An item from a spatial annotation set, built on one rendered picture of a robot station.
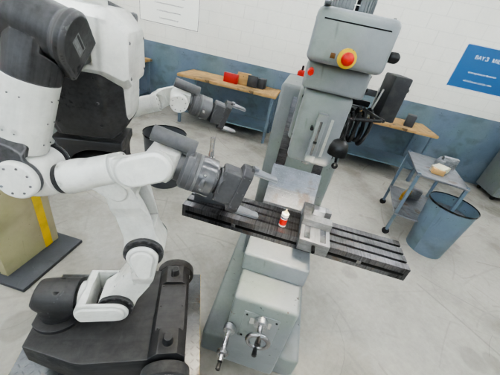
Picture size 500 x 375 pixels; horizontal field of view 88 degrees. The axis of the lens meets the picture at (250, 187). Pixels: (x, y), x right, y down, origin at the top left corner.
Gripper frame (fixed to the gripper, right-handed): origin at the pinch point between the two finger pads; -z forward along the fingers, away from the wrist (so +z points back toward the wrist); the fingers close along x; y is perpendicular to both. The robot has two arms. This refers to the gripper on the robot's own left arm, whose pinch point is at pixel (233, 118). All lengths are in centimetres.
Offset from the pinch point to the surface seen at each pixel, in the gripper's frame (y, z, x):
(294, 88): 40, -38, 15
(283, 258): -28, -47, -50
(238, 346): -48, -42, -104
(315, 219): -18, -58, -29
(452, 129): 252, -473, 38
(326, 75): -7.6, -22.8, 31.4
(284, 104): 40, -38, 4
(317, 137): -12.4, -32.1, 10.1
